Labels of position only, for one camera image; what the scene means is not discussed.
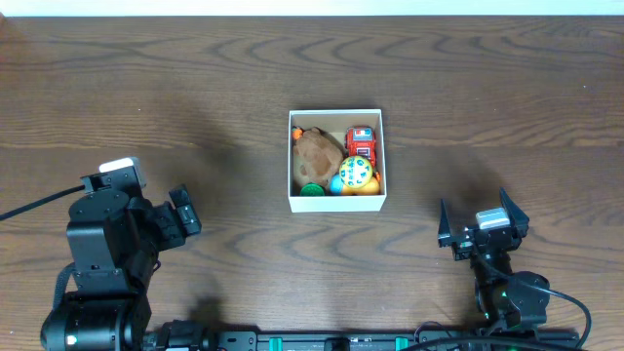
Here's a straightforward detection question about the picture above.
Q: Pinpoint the green knitted ball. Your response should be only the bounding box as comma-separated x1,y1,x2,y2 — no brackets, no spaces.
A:
299,182,326,197

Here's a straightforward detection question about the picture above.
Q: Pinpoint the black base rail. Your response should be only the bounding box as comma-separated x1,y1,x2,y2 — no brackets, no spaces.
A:
143,319,581,351

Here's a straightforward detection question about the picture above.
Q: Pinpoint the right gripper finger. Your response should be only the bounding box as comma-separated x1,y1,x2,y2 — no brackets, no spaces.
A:
499,187,529,225
438,199,451,237

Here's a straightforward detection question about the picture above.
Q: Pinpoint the white cardboard box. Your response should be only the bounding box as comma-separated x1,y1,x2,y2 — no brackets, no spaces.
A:
288,109,387,213

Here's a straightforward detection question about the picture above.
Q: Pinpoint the brown plush toy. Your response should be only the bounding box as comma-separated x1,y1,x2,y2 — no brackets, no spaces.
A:
292,127,344,188

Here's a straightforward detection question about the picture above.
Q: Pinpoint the yellow blue patterned ball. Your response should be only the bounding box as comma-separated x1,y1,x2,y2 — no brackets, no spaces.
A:
338,156,373,189

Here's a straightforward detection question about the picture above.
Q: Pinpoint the right black cable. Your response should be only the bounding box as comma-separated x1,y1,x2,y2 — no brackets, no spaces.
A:
475,255,593,350

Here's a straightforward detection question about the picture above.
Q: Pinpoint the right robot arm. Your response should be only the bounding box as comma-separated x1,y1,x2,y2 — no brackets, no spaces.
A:
438,190,550,331

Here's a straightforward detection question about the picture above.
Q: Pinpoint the red toy fire truck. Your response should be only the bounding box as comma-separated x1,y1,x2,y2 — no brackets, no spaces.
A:
345,126,376,167

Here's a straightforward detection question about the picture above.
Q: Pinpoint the yellow rubber duck toy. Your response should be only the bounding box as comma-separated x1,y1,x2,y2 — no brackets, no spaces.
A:
330,172,381,196

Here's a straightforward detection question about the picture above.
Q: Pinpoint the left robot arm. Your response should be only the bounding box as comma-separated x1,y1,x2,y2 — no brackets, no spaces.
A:
40,157,202,351

